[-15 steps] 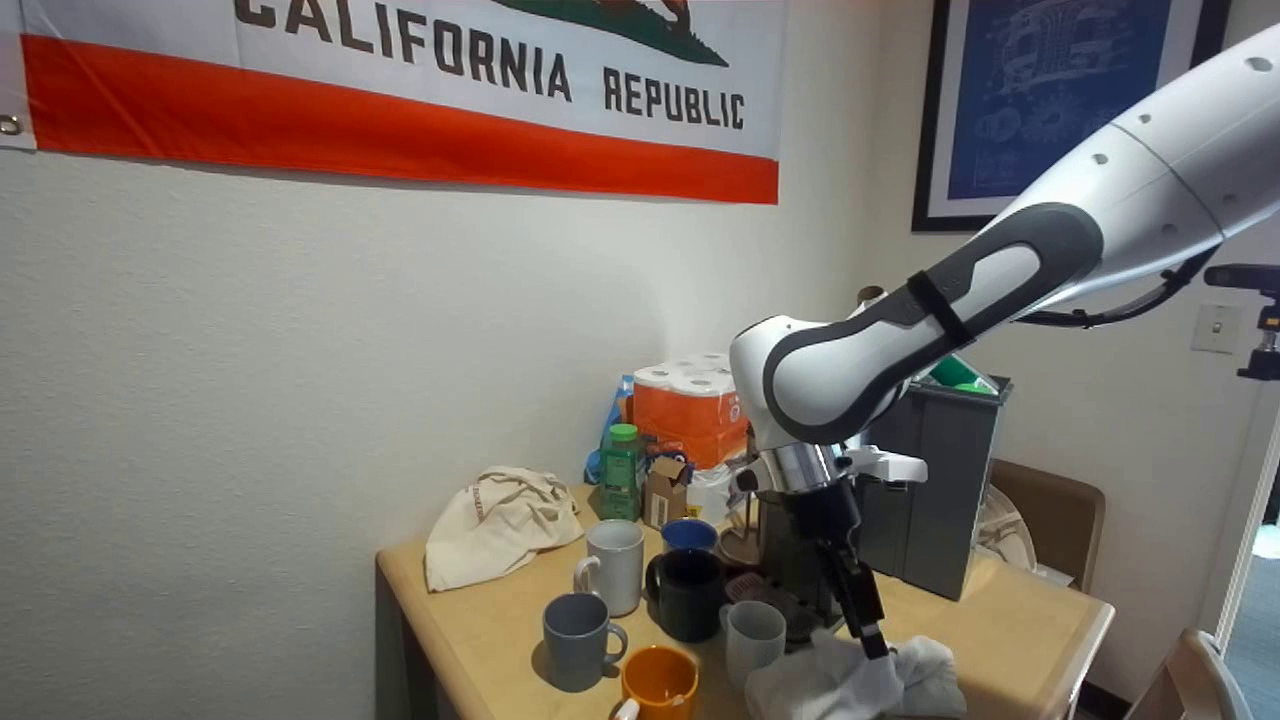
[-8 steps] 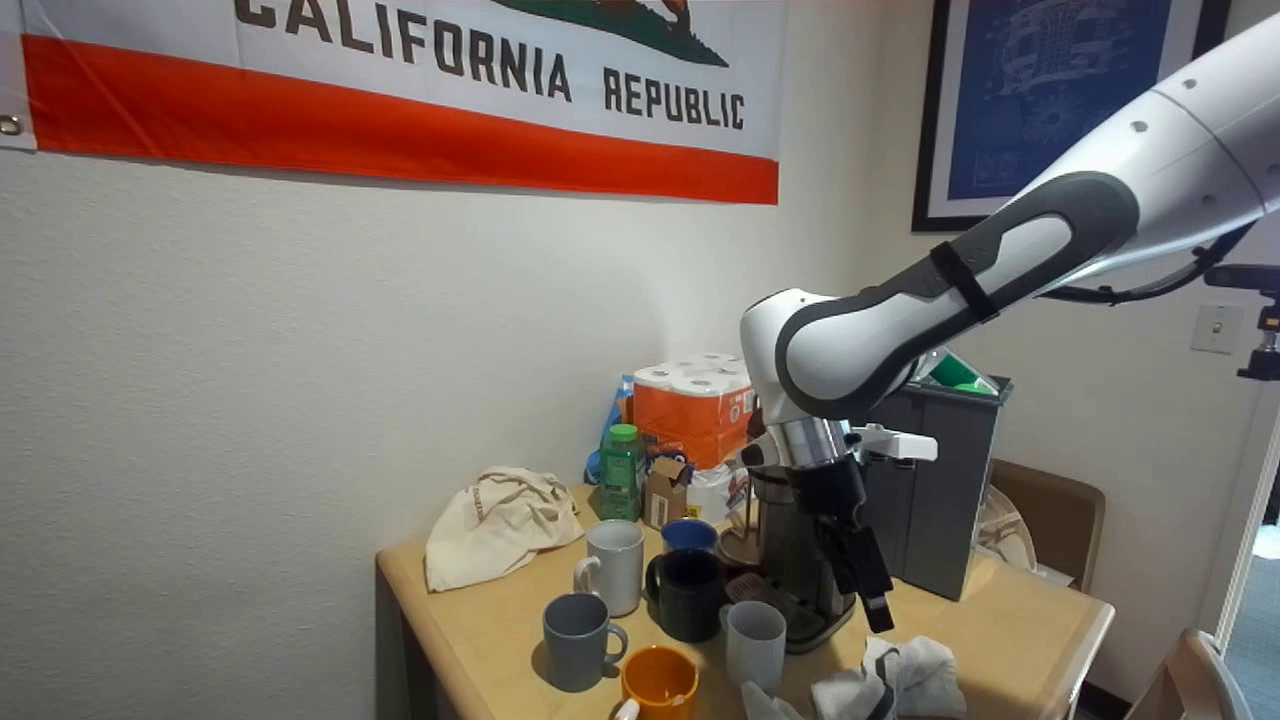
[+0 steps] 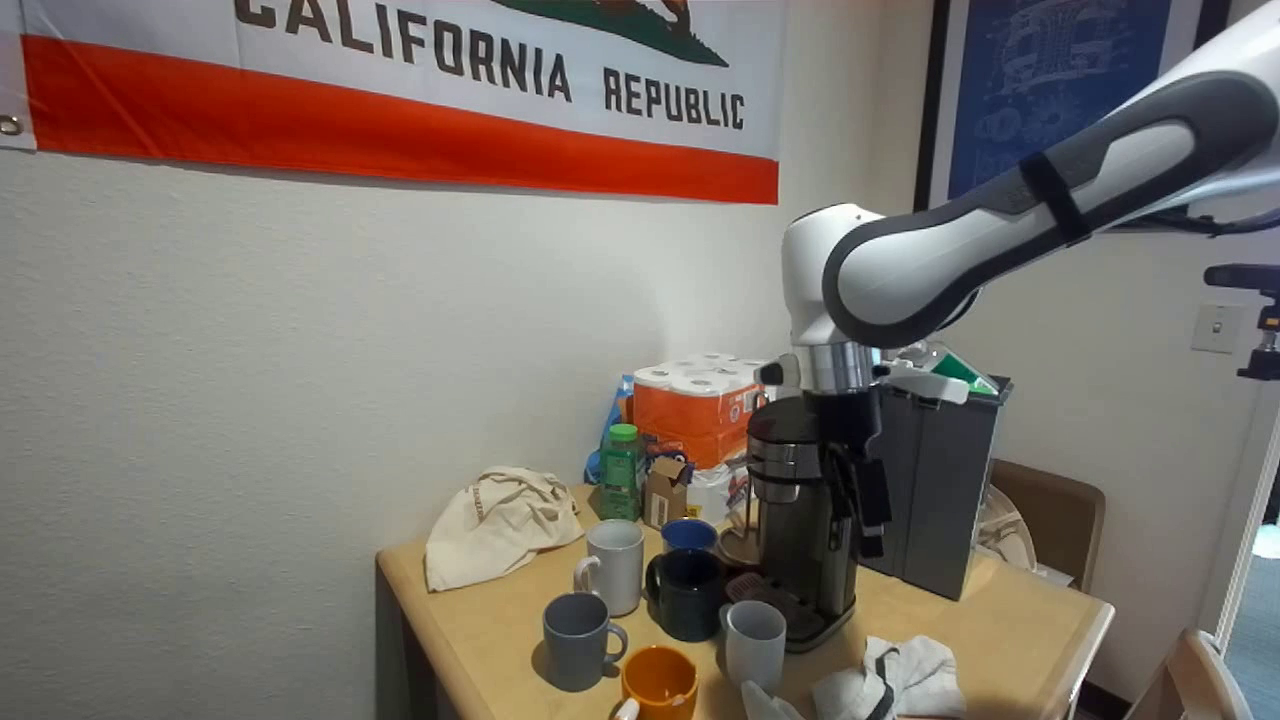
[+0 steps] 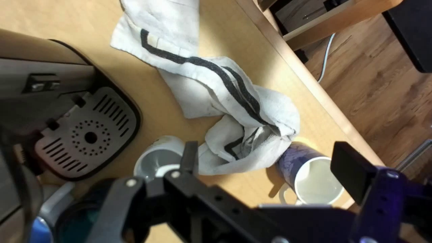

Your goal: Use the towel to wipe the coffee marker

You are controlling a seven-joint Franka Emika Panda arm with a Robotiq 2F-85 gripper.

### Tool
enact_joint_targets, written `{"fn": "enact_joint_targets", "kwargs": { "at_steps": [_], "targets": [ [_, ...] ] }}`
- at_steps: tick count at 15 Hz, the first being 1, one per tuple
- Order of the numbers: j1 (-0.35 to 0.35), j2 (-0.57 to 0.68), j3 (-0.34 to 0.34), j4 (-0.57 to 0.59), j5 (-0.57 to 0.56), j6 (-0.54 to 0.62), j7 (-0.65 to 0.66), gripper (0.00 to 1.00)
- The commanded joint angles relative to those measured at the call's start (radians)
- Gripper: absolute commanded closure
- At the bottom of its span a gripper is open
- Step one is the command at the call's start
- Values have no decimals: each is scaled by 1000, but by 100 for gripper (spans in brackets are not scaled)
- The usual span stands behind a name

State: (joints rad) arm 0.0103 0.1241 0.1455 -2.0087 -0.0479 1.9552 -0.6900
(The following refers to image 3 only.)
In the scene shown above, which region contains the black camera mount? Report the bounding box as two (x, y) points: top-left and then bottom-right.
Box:
(1237, 292), (1280, 387)

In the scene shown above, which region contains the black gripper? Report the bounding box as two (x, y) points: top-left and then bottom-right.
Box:
(813, 383), (897, 565)

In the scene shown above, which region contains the black mug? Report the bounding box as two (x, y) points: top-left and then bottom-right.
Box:
(645, 550), (733, 644)

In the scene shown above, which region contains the pale grey ceramic mug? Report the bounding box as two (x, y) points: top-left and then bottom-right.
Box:
(571, 517), (652, 620)

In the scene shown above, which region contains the slate grey mug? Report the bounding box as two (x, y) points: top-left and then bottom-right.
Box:
(538, 587), (632, 697)

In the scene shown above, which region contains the brown upholstered chair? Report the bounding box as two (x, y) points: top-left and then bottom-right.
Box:
(987, 457), (1112, 593)

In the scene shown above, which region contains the black stereo camera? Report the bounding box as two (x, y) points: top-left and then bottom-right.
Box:
(1201, 262), (1280, 292)

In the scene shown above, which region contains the white grey towel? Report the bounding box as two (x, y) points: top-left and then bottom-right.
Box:
(735, 632), (973, 720)

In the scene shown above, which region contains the blue spray bottle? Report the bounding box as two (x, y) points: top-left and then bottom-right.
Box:
(581, 373), (642, 487)

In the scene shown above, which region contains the white printed mug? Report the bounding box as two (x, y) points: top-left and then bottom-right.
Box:
(716, 598), (794, 700)

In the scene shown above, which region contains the paper towel pack orange wrap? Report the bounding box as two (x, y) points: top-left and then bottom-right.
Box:
(629, 353), (784, 535)

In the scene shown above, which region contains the blue mug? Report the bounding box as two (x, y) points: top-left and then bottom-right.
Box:
(661, 517), (721, 557)

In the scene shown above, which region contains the black and silver coffee maker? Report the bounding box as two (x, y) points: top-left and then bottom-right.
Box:
(740, 387), (868, 658)

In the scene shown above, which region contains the beige canvas bag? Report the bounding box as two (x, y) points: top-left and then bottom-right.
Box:
(419, 459), (594, 598)

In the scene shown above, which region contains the orange mug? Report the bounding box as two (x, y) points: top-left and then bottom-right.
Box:
(614, 644), (705, 720)

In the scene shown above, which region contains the light wooden chair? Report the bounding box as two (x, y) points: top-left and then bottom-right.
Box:
(1132, 625), (1256, 720)

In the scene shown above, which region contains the framed blue blueprint poster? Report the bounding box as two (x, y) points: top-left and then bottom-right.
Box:
(914, 0), (1213, 216)

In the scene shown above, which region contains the California Republic flag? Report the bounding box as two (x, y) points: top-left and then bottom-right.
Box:
(0, 0), (789, 214)

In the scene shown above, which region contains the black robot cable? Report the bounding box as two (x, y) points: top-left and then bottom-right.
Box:
(1106, 197), (1280, 244)

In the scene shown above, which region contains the beige patterned cloth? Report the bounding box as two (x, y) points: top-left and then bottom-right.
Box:
(975, 484), (1037, 576)

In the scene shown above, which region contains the green plastic bottle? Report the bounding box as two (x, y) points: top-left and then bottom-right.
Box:
(588, 420), (652, 524)

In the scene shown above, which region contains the white door frame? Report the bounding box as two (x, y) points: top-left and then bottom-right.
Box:
(1196, 397), (1280, 644)

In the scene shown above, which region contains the grey plastic bin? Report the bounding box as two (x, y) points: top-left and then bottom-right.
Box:
(866, 373), (1017, 604)

